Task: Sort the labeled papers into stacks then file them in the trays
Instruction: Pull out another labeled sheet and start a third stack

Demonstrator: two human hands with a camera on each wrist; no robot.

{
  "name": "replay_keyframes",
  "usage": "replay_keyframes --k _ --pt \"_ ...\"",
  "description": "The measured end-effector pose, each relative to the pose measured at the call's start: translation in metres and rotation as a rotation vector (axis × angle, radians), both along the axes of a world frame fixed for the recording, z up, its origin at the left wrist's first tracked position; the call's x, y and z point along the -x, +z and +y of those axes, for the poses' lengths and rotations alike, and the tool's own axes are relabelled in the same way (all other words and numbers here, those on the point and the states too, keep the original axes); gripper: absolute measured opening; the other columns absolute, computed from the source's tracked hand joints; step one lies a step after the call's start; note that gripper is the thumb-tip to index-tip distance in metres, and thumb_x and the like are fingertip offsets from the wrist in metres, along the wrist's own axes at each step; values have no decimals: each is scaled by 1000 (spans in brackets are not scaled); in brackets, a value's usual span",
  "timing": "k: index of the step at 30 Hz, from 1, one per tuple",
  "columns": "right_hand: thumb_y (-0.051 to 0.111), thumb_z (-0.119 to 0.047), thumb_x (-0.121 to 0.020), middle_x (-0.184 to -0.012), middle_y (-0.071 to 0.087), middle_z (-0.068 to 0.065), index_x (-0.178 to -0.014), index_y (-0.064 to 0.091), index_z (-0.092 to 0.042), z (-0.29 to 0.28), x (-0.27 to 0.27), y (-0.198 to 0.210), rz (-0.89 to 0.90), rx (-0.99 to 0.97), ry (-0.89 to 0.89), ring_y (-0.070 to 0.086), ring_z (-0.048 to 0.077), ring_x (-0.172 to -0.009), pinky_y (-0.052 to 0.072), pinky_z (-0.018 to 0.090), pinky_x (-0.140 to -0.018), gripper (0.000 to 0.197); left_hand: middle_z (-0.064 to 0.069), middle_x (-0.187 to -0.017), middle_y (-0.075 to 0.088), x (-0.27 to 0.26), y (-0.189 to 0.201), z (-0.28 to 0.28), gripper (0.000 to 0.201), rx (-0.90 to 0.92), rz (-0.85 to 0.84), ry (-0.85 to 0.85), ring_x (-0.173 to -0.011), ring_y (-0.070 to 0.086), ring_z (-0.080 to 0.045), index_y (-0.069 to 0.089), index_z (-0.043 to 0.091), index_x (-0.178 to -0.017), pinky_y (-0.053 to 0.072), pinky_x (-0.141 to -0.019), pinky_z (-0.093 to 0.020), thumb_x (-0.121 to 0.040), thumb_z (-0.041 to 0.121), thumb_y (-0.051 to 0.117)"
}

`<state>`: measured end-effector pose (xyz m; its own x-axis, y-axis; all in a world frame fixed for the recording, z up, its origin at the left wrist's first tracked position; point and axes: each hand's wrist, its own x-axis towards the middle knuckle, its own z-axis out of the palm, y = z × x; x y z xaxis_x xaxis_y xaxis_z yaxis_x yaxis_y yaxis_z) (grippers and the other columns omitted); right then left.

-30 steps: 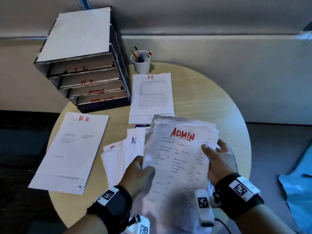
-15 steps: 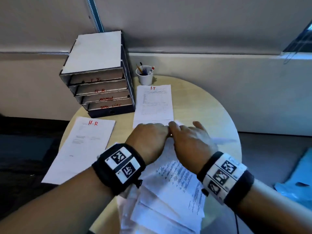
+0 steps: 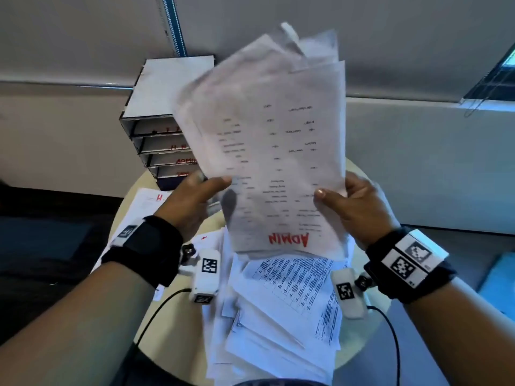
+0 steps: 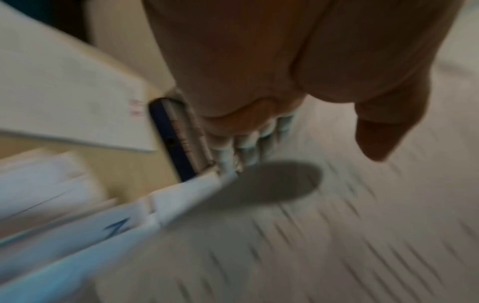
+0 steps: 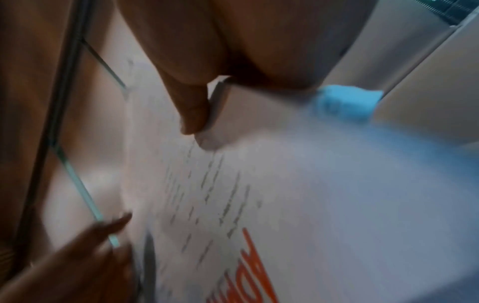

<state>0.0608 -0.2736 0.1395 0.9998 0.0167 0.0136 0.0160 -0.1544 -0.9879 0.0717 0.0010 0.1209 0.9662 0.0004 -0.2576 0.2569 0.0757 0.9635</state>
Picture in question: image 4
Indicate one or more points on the person's left hand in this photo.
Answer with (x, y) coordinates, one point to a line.
(280, 53)

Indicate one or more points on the I.T. paper stack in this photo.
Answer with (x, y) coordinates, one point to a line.
(336, 236)

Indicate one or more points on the H.R. paper stack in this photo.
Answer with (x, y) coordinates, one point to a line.
(67, 97)

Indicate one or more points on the unsorted pile of papers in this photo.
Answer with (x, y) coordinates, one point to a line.
(75, 230)

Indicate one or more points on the round wooden table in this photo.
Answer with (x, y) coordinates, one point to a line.
(142, 168)

